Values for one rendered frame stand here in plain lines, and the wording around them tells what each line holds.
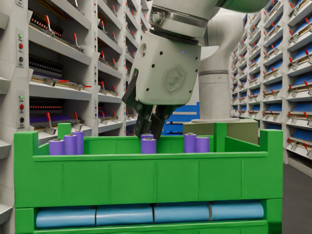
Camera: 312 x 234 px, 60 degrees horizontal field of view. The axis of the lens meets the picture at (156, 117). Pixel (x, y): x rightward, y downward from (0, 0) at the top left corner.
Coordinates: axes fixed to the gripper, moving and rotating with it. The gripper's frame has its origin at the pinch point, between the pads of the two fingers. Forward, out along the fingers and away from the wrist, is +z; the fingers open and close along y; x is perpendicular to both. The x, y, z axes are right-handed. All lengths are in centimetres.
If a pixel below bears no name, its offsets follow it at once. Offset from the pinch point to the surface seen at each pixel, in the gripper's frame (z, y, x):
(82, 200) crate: 2.2, -15.2, -11.5
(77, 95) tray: 32, 22, 91
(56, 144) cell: -1.2, -16.7, -5.2
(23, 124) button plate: 28, -9, 55
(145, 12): -6, 177, 295
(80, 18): -2, 26, 111
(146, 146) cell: -3.0, -7.6, -10.1
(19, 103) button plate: 21, -10, 57
